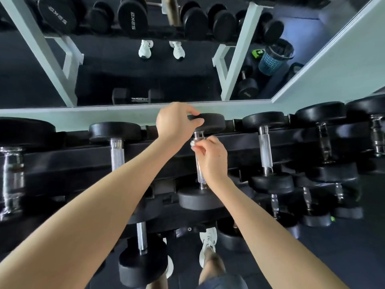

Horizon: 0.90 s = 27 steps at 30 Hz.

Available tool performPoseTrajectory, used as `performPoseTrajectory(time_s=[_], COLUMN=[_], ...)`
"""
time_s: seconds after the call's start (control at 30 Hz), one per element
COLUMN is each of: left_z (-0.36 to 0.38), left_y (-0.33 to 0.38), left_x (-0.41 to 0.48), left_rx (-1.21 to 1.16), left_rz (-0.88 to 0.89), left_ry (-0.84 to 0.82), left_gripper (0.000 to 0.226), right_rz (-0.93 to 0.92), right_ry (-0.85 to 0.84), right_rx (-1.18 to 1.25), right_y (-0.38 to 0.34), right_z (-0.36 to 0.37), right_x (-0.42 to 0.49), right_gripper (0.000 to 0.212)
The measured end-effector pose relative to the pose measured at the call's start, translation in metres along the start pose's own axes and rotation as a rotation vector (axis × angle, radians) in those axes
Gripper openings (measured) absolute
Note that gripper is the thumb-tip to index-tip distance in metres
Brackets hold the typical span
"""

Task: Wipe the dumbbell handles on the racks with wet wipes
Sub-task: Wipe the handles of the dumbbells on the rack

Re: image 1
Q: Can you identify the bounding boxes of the person's right hand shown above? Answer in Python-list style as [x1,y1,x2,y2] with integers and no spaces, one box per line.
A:
[190,135,229,187]

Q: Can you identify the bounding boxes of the person's left hand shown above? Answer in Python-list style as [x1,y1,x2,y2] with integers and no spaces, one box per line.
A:
[156,102,205,147]

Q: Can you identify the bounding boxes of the black dumbbell thick chrome handle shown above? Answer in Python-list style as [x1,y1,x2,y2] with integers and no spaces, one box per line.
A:
[242,112,295,195]
[89,122,164,225]
[177,113,226,211]

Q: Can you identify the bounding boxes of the large black dumbbell stepped handle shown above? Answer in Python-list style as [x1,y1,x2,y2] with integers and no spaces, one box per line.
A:
[296,101,359,183]
[0,118,57,222]

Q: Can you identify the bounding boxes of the row dumbbell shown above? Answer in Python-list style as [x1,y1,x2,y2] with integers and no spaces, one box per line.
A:
[346,94,385,175]

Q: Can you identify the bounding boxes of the person's right forearm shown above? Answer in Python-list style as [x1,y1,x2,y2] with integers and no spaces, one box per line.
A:
[209,174,349,289]

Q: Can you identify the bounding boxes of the person's left forearm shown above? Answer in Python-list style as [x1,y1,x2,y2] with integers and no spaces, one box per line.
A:
[0,136,176,289]

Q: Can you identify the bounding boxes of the medium black dumbbell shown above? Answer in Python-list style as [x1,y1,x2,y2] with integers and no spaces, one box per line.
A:
[216,218,251,254]
[270,194,301,240]

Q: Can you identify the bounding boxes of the person's right white sneaker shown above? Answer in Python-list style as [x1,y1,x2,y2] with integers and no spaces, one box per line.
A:
[199,227,218,268]

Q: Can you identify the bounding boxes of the person's white sneaker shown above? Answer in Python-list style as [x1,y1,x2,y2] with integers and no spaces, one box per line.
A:
[162,237,174,279]
[199,227,218,268]

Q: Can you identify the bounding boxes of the person's right leg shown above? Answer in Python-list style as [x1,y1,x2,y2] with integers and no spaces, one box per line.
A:
[198,249,226,285]

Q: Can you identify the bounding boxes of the person's left white sneaker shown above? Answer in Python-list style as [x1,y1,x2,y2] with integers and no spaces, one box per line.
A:
[162,237,174,279]

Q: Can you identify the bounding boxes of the black dumbbell rack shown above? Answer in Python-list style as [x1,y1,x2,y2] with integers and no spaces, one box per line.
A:
[0,117,385,238]

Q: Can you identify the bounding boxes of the large black dumbbell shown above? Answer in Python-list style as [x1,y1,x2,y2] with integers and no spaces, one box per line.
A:
[118,222,168,289]

